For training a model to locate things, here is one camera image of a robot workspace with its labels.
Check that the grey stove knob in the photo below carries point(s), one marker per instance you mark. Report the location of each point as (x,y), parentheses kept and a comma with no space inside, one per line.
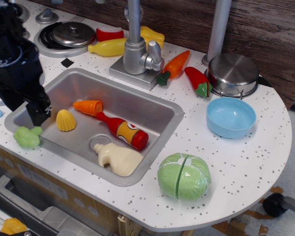
(26,34)
(46,17)

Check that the grey stove knob front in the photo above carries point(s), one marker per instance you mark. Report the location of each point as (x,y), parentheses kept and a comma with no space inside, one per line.
(26,34)

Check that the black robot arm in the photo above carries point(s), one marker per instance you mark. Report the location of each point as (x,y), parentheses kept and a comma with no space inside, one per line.
(11,28)

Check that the yellow toy squash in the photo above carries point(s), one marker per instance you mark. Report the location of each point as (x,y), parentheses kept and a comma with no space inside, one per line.
(148,34)

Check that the black caster wheel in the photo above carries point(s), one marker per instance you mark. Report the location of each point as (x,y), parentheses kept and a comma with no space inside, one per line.
(272,205)

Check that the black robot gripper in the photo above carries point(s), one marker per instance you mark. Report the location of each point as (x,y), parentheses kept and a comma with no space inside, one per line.
(20,70)

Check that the green toy cabbage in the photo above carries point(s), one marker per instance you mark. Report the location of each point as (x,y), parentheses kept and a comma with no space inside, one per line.
(184,176)

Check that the silver toy faucet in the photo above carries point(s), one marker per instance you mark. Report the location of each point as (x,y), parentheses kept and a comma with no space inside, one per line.
(141,62)

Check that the grey stove knob rear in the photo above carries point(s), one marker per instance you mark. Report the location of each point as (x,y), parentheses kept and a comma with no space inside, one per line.
(46,17)

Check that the black stove burner middle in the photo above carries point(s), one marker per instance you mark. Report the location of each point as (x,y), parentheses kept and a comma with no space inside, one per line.
(50,48)

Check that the steel pot lid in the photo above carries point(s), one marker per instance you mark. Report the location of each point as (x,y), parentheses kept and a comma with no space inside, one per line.
(73,34)

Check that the grey metal pole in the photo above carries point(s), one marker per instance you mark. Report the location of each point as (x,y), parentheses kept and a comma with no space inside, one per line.
(219,25)

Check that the light blue plastic bowl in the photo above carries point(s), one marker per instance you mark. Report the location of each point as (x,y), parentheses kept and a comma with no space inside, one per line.
(230,117)

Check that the small steel pot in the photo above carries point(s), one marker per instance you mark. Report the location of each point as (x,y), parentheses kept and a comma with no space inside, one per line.
(232,75)

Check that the yellow toy in lower corner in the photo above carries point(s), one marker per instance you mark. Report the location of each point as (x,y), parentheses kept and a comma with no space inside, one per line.
(13,226)

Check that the cream toy bottle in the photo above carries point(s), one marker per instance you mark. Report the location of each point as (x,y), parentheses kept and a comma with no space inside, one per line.
(123,161)

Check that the silver toy sink basin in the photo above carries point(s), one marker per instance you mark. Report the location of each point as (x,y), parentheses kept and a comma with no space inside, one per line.
(156,116)

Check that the red toy ketchup bottle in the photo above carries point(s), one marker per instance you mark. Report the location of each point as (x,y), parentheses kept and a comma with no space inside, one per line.
(125,131)

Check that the yellow toy mustard bottle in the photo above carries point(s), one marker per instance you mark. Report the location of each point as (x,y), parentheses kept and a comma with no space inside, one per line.
(110,48)

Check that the red toy chili pepper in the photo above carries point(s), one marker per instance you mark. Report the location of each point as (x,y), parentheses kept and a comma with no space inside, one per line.
(199,81)

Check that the orange toy carrot piece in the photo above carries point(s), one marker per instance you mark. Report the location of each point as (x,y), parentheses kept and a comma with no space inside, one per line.
(89,107)

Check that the yellow toy corn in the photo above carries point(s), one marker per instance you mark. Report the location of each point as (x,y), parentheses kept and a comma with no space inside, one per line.
(65,121)

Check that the orange toy carrot with leaves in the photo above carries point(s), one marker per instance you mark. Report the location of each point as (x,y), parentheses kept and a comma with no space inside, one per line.
(172,68)

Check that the green toy broccoli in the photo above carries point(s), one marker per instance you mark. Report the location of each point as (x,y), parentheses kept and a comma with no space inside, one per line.
(28,138)

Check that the grey oven door handle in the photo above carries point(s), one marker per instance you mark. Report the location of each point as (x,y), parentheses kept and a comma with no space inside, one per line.
(26,207)

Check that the black stove burner rear left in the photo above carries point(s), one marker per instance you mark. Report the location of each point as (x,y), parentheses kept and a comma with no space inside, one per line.
(21,12)

